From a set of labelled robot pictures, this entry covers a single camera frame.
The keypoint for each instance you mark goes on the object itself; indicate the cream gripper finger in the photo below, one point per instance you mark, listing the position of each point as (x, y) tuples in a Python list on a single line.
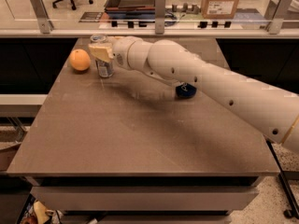
[(102, 51)]

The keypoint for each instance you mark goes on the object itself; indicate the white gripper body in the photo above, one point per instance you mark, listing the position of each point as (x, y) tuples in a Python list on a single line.
[(121, 52)]

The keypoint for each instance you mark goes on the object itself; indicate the silver redbull can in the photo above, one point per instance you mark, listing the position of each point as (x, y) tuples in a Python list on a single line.
[(104, 69)]

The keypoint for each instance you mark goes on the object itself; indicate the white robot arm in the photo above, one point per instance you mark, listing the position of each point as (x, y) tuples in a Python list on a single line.
[(271, 110)]

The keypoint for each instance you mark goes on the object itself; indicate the blue pepsi can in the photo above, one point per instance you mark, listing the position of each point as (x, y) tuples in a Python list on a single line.
[(185, 91)]

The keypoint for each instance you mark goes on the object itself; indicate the orange fruit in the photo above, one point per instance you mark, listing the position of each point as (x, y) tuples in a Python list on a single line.
[(79, 59)]

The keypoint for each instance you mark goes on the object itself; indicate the cardboard box with label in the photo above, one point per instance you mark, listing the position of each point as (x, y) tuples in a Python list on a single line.
[(219, 9)]

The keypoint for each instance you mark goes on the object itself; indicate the grey table drawer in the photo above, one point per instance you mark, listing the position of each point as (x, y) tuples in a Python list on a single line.
[(145, 198)]

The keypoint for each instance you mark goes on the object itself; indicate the middle metal glass bracket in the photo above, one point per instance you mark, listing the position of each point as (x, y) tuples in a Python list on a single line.
[(159, 16)]

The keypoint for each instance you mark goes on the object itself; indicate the metal glass bracket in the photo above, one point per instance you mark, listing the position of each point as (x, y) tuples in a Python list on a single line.
[(43, 20), (159, 16), (277, 16)]

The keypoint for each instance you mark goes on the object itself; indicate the left metal glass bracket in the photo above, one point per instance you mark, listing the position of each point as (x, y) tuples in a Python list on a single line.
[(43, 20)]

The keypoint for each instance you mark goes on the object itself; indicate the right metal glass bracket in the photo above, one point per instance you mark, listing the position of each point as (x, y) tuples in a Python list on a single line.
[(277, 16)]

